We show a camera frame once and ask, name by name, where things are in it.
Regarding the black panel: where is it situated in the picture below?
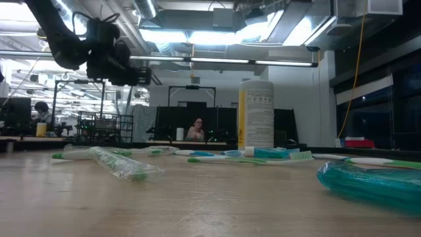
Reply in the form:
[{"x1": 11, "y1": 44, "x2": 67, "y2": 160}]
[{"x1": 274, "y1": 108, "x2": 299, "y2": 147}]

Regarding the white ceiling vent unit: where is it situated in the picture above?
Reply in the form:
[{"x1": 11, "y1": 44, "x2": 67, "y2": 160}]
[{"x1": 357, "y1": 0, "x2": 404, "y2": 17}]

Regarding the green white toothbrush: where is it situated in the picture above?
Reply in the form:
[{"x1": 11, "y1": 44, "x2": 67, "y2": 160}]
[
  {"x1": 187, "y1": 150, "x2": 314, "y2": 166},
  {"x1": 343, "y1": 157, "x2": 421, "y2": 171},
  {"x1": 51, "y1": 149, "x2": 96, "y2": 161}
]

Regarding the silver round air duct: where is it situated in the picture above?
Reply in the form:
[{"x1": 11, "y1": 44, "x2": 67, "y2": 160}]
[{"x1": 131, "y1": 0, "x2": 159, "y2": 20}]

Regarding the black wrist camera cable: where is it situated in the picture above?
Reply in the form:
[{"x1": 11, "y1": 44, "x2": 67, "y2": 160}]
[{"x1": 71, "y1": 11, "x2": 122, "y2": 37}]

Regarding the grey cloth cover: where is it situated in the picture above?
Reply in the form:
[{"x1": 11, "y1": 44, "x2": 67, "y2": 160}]
[{"x1": 123, "y1": 104, "x2": 157, "y2": 143}]

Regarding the black metal rig frame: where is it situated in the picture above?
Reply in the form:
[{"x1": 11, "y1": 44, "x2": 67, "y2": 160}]
[
  {"x1": 167, "y1": 84, "x2": 217, "y2": 108},
  {"x1": 51, "y1": 78, "x2": 107, "y2": 132}
]

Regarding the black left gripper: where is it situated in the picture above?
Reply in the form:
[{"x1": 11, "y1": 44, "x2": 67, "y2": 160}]
[{"x1": 87, "y1": 39, "x2": 153, "y2": 86}]

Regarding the black table edge strip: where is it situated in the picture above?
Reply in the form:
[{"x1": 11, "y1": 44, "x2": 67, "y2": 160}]
[{"x1": 0, "y1": 140, "x2": 421, "y2": 163}]

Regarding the yellow hanging cable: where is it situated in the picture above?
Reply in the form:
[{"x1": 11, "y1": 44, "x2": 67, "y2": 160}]
[{"x1": 337, "y1": 0, "x2": 368, "y2": 139}]

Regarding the long linear light fixture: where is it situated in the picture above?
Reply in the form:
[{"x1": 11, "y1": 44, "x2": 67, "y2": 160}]
[{"x1": 0, "y1": 49, "x2": 319, "y2": 68}]

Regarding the grey ceiling box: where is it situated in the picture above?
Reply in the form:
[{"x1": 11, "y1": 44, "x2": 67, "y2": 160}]
[{"x1": 212, "y1": 8, "x2": 235, "y2": 29}]

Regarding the black monitor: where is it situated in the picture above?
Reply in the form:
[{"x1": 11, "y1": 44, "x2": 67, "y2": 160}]
[{"x1": 0, "y1": 96, "x2": 33, "y2": 136}]

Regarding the black wire rack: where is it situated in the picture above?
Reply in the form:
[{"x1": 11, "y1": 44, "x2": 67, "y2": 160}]
[{"x1": 76, "y1": 111, "x2": 134, "y2": 143}]

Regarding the black partition screen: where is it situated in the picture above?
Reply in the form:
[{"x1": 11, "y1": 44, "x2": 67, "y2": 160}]
[{"x1": 154, "y1": 105, "x2": 237, "y2": 142}]

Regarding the teal wrapped toothbrush case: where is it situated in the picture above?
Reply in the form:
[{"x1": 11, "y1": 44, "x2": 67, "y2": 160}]
[{"x1": 316, "y1": 160, "x2": 421, "y2": 217}]

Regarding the red plastic bin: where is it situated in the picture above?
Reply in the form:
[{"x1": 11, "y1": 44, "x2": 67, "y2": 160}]
[{"x1": 340, "y1": 136, "x2": 376, "y2": 149}]

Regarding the white wipes canister yellow label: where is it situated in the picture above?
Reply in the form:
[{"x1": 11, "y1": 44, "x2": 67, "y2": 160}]
[{"x1": 238, "y1": 80, "x2": 276, "y2": 149}]

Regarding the person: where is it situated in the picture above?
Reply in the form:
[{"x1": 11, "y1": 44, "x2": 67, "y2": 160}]
[
  {"x1": 186, "y1": 117, "x2": 207, "y2": 142},
  {"x1": 32, "y1": 101, "x2": 53, "y2": 132}
]

